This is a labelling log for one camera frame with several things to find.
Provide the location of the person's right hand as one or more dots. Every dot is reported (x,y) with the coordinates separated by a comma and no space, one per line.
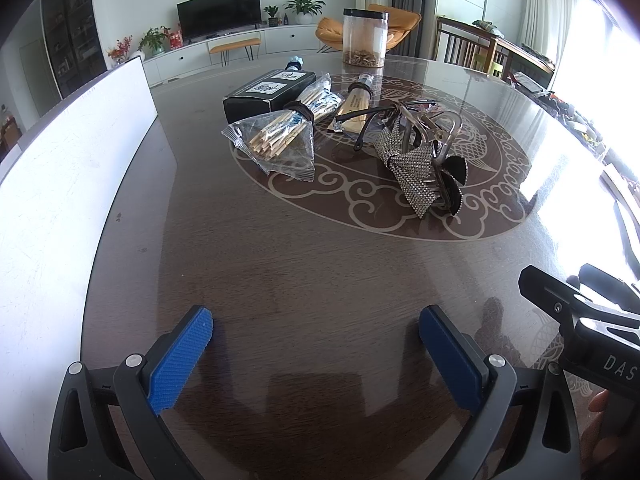
(597,425)

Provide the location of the clear jar black lid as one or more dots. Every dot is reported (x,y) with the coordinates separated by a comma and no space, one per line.
(365,35)

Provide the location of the small potted plant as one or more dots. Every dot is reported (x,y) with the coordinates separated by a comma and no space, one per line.
(272,16)

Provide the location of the black glasses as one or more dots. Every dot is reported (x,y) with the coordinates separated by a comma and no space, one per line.
(345,116)

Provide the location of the red gift box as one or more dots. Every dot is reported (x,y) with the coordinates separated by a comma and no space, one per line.
(175,40)

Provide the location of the white curtain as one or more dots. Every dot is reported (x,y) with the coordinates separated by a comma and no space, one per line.
(552,5)

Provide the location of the orange lounge chair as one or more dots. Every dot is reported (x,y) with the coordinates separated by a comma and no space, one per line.
(330,32)

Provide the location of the bag of wooden sticks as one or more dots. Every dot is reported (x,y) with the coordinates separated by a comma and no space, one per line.
(280,135)

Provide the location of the bronze metal hair claw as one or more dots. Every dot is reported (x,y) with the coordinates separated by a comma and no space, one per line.
(442,135)

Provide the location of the black carton box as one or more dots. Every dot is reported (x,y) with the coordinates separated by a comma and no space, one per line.
(250,105)

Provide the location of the white cardboard storage box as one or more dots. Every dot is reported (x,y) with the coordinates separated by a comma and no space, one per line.
(65,185)

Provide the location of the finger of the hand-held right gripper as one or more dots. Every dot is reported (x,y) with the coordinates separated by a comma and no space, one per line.
(555,295)
(612,287)

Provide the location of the rhinestone bow hair clip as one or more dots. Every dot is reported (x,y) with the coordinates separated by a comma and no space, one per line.
(410,175)

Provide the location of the dark display cabinet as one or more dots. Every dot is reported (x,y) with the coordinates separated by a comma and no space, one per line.
(72,35)

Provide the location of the gold spray bottle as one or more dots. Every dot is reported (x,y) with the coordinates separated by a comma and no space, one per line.
(357,105)

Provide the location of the white television cabinet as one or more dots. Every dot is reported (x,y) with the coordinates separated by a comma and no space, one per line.
(285,40)

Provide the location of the leafy green potted plant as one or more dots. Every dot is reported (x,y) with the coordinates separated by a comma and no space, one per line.
(154,40)

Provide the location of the red flowers in vase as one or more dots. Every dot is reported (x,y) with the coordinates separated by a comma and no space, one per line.
(120,50)

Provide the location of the wooden slatted bench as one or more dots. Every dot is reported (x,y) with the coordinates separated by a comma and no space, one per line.
(500,52)

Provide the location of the black television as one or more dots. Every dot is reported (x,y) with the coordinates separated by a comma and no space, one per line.
(220,12)

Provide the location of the wooden bench hairpin legs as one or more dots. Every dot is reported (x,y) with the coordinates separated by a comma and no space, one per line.
(235,45)

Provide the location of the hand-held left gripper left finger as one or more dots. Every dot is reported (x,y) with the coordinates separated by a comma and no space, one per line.
(182,355)

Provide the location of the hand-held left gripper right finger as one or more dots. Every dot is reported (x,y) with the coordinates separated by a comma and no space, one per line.
(450,360)

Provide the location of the large potted plant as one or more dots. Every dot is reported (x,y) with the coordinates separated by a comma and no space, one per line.
(304,6)

